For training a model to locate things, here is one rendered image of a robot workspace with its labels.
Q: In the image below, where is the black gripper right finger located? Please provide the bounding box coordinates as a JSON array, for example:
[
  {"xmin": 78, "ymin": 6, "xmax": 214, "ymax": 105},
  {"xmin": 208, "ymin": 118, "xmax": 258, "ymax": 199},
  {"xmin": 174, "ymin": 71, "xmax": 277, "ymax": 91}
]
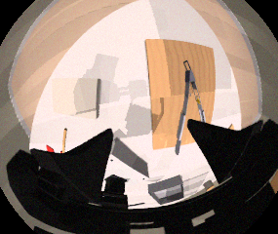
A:
[{"xmin": 186, "ymin": 118, "xmax": 263, "ymax": 184}]

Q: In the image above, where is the wooden board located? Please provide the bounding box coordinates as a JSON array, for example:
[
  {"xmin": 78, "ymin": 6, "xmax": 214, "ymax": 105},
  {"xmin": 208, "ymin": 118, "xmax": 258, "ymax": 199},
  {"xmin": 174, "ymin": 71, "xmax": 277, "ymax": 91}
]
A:
[{"xmin": 145, "ymin": 39, "xmax": 216, "ymax": 149}]

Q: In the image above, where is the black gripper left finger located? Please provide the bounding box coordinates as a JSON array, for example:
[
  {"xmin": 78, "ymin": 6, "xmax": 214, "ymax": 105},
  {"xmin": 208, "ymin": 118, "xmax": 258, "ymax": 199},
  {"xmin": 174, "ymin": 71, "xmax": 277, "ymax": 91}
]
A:
[{"xmin": 29, "ymin": 128, "xmax": 114, "ymax": 204}]

